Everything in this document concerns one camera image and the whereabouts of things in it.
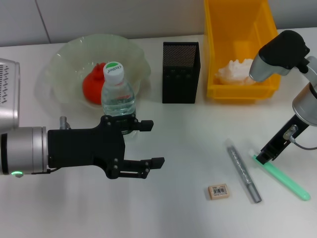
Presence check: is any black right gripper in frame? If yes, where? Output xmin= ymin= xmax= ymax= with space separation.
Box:
xmin=256 ymin=114 xmax=309 ymax=166

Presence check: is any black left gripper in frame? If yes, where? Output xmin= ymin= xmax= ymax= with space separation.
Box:
xmin=47 ymin=115 xmax=165 ymax=180

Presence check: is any grey pen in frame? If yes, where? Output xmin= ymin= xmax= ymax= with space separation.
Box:
xmin=224 ymin=138 xmax=263 ymax=204

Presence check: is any green pen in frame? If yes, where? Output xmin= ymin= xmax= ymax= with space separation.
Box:
xmin=248 ymin=149 xmax=311 ymax=201

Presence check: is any clear green-label water bottle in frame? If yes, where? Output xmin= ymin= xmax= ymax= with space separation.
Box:
xmin=100 ymin=61 xmax=138 ymax=141

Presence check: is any beige eraser with barcode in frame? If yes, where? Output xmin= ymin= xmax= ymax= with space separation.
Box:
xmin=207 ymin=182 xmax=231 ymax=200

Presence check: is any orange red fruit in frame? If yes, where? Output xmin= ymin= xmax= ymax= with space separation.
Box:
xmin=82 ymin=62 xmax=106 ymax=105

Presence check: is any white paper ball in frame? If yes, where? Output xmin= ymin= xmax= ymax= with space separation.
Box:
xmin=214 ymin=59 xmax=258 ymax=86

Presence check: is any black mesh pen holder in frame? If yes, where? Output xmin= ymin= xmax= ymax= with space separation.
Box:
xmin=162 ymin=41 xmax=200 ymax=104

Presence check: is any pale green glass fruit plate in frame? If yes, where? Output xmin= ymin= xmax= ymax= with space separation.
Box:
xmin=34 ymin=34 xmax=152 ymax=115

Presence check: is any yellow plastic bin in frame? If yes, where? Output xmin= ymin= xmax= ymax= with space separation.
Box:
xmin=203 ymin=0 xmax=282 ymax=101

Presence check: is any right arm cable with connector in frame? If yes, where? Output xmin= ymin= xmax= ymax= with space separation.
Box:
xmin=283 ymin=124 xmax=317 ymax=151

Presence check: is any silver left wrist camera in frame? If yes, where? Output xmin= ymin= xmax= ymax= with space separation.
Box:
xmin=0 ymin=58 xmax=21 ymax=130

